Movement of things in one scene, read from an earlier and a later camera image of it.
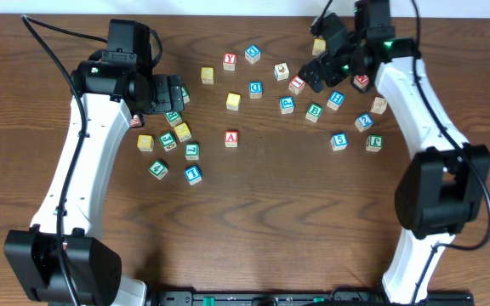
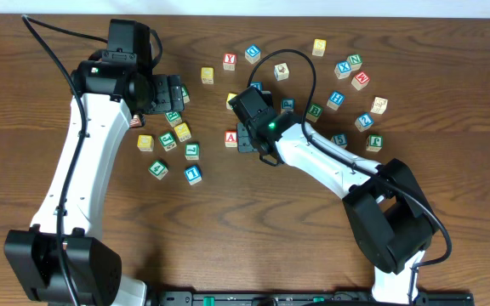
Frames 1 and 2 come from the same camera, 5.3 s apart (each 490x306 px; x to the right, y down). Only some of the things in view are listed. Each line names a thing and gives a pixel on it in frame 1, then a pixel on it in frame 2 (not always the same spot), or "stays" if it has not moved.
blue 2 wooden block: [364, 121] stays
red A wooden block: [231, 138] stays
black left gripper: [163, 102] stays
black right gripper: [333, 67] to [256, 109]
